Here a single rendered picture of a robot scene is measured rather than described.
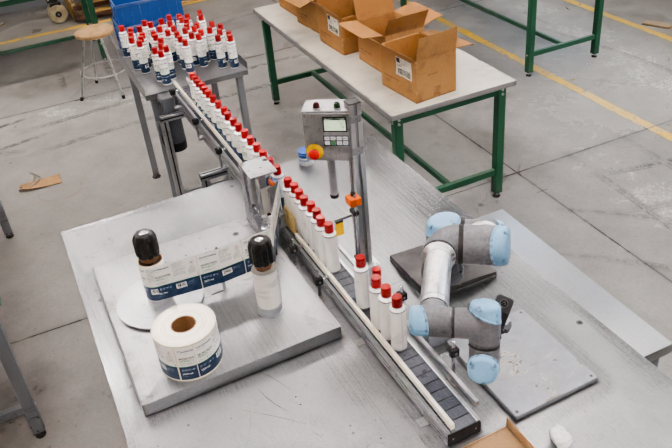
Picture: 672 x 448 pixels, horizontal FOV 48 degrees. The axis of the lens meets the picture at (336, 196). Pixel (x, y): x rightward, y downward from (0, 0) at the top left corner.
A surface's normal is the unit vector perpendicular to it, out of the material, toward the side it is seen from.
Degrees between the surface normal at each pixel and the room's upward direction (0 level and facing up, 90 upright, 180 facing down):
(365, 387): 0
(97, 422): 0
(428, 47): 100
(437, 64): 92
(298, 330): 0
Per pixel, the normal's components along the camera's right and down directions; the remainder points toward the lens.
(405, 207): -0.08, -0.84
